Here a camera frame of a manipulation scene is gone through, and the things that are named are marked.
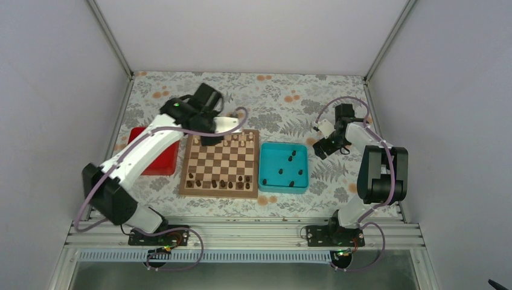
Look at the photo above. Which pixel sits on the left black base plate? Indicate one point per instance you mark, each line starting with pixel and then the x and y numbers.
pixel 168 236

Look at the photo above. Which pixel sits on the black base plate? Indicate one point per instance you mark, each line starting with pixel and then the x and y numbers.
pixel 168 236
pixel 326 236

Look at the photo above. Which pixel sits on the wooden chess board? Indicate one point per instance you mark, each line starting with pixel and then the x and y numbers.
pixel 235 159

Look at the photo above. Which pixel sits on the floral patterned table mat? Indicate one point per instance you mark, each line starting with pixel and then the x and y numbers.
pixel 283 108

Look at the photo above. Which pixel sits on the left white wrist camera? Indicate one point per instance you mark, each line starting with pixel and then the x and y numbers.
pixel 227 125

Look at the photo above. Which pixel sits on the aluminium rail frame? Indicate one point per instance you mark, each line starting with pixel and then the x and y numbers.
pixel 256 235

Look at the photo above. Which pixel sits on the teal plastic tray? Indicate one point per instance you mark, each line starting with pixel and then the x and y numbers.
pixel 275 156

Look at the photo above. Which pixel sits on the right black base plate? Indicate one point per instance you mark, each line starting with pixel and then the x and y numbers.
pixel 326 236

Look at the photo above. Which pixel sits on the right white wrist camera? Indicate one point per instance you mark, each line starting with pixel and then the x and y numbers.
pixel 325 127

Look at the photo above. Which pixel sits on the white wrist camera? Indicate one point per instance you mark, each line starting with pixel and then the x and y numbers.
pixel 227 125
pixel 325 127

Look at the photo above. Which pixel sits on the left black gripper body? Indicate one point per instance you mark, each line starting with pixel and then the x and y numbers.
pixel 206 141

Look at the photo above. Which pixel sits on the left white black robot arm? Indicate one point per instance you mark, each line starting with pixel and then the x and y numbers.
pixel 107 186

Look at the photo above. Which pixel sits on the red plastic tray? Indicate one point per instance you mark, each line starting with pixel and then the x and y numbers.
pixel 165 163

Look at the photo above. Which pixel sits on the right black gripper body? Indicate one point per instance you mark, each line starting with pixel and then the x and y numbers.
pixel 339 142

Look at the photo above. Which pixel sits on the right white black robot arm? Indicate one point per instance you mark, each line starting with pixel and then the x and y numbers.
pixel 382 178

